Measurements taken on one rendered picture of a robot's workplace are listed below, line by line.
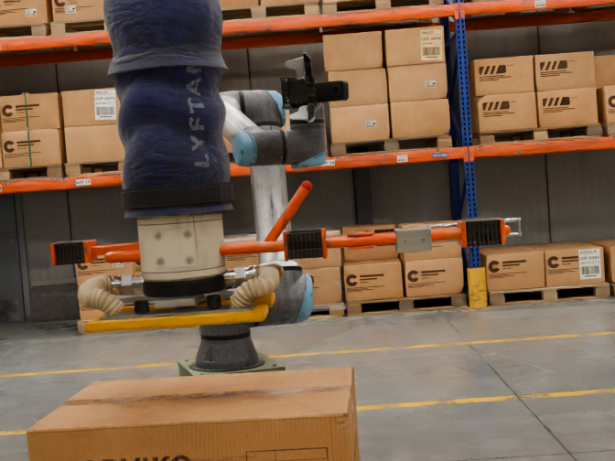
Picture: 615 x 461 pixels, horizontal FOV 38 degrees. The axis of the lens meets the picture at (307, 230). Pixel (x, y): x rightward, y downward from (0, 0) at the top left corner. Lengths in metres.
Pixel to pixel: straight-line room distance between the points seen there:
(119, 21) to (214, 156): 0.31
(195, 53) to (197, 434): 0.71
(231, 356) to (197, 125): 1.07
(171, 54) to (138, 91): 0.09
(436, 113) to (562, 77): 1.29
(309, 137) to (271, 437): 0.90
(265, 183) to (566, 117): 6.80
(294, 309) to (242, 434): 1.06
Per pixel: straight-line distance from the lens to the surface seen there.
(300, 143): 2.28
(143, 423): 1.71
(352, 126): 9.00
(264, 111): 2.81
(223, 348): 2.66
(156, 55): 1.73
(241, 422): 1.67
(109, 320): 1.74
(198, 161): 1.73
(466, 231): 1.78
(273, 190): 2.75
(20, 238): 10.82
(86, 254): 2.10
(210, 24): 1.78
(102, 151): 9.24
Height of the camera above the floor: 1.36
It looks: 3 degrees down
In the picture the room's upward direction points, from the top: 4 degrees counter-clockwise
